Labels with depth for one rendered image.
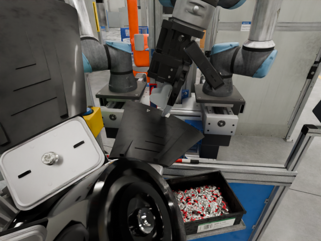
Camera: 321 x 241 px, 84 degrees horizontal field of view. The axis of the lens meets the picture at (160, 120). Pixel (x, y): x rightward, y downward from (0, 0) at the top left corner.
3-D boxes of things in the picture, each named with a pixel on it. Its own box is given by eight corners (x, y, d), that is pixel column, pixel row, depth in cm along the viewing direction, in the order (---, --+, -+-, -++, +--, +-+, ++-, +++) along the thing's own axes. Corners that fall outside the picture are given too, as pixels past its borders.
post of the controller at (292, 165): (287, 171, 68) (309, 128, 58) (283, 165, 71) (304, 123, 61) (295, 171, 68) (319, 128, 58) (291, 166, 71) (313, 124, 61)
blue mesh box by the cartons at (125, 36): (122, 56, 674) (119, 27, 624) (136, 50, 778) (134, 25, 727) (143, 58, 650) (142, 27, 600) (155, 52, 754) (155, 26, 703)
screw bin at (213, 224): (174, 240, 52) (175, 226, 48) (162, 191, 66) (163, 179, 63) (241, 225, 56) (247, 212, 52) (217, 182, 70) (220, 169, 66)
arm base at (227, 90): (200, 85, 98) (203, 67, 93) (229, 86, 97) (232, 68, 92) (203, 96, 86) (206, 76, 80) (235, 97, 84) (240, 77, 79)
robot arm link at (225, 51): (214, 67, 93) (218, 39, 87) (240, 71, 86) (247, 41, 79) (203, 72, 86) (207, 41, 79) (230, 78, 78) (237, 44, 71)
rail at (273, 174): (76, 171, 79) (71, 158, 74) (80, 165, 82) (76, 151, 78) (290, 186, 72) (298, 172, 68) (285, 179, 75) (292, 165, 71)
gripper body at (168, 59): (150, 70, 45) (165, 17, 38) (182, 81, 45) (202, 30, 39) (145, 80, 38) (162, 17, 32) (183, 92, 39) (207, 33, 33)
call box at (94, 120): (53, 141, 67) (44, 116, 61) (68, 126, 75) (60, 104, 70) (95, 144, 65) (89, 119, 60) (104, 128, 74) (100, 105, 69)
